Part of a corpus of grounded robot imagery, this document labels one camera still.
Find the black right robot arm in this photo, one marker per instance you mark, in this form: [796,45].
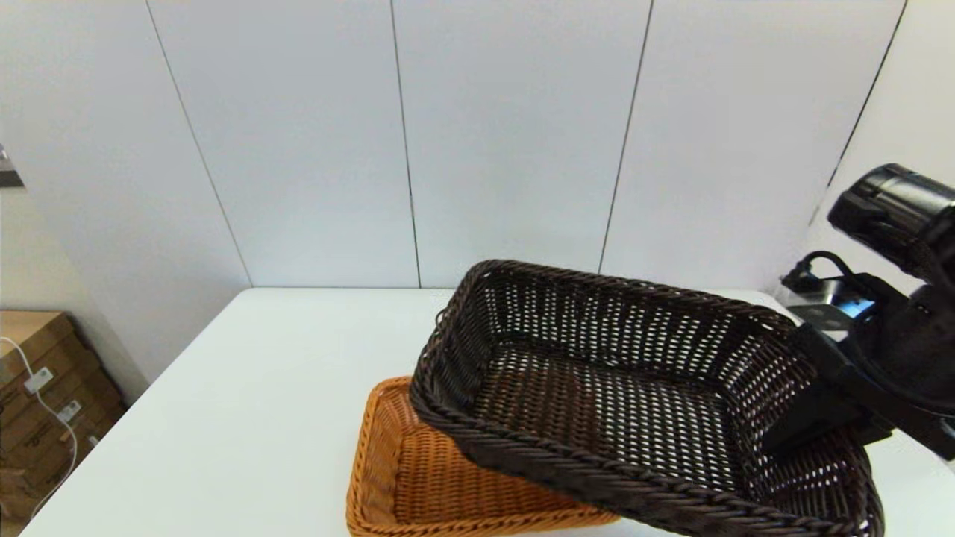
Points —
[895,209]

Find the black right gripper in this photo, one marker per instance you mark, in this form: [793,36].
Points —
[918,350]

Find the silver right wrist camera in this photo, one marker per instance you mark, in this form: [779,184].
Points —
[832,307]

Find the white paper tag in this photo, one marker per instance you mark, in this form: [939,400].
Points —
[69,411]
[39,380]

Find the orange wicker basket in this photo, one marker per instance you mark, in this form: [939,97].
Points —
[433,477]

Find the brown cardboard box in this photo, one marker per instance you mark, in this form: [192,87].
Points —
[45,350]

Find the dark brown wicker basket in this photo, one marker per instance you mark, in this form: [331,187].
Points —
[597,403]

